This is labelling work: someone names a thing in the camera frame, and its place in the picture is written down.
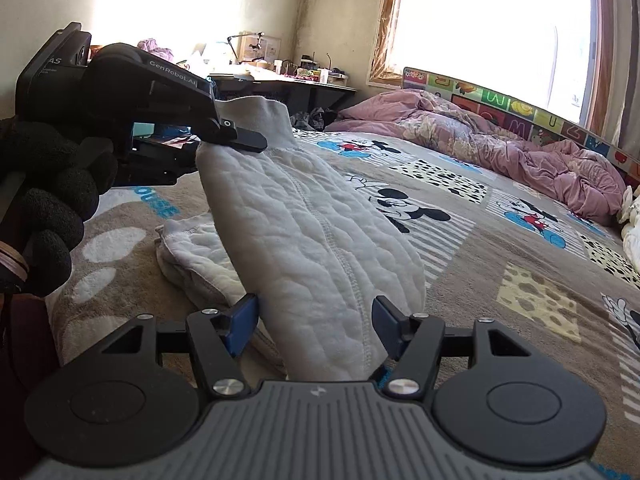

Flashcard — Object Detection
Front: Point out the grey patterned clothes heap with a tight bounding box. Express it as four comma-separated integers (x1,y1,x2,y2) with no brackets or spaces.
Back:
290,106,337,131

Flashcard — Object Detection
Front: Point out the dark desk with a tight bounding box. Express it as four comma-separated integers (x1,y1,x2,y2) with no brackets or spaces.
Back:
207,72,358,117

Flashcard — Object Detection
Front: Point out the person's left hand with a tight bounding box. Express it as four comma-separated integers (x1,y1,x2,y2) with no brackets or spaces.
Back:
0,117,121,298

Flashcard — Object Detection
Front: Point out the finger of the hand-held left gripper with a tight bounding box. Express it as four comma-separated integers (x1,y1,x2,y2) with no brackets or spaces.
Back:
200,112,268,155

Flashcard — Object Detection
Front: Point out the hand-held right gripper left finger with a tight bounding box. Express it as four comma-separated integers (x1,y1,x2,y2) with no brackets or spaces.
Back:
97,293,261,397

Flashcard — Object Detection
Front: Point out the colourful printed headboard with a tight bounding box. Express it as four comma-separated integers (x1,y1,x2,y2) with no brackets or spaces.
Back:
402,66,640,181

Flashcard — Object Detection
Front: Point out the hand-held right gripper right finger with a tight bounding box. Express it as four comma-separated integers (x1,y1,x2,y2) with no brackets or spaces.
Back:
372,295,538,398

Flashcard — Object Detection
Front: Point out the printed cartoon blanket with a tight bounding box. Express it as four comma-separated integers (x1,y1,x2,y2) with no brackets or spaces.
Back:
45,127,640,471

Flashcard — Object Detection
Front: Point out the white quilted garment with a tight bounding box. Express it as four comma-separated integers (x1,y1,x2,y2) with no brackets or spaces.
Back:
155,97,428,383

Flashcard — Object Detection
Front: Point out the purple duvet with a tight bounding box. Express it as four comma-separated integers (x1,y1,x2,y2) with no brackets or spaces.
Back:
325,89,628,227

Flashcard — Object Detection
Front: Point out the pink cloth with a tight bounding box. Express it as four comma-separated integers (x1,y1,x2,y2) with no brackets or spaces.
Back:
137,37,174,61

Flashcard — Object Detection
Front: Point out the framed picture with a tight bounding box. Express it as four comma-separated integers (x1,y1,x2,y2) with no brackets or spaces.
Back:
239,35,282,64

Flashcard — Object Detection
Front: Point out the desk lamp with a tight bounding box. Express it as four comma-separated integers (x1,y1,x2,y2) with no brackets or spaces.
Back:
225,31,267,56

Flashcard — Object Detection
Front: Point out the window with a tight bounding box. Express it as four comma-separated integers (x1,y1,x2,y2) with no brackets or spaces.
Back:
370,0,616,131

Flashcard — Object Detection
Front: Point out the dark red cloth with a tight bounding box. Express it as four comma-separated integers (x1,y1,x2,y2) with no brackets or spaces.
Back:
0,292,63,411

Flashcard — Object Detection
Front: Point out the person's left forearm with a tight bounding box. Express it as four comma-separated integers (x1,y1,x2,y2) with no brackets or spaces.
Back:
0,239,30,303

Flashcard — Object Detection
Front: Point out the desk clutter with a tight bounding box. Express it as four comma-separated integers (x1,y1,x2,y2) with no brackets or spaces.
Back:
272,52,348,84

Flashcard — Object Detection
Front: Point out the grey curtain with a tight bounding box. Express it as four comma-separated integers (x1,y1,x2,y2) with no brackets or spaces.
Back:
590,0,640,142

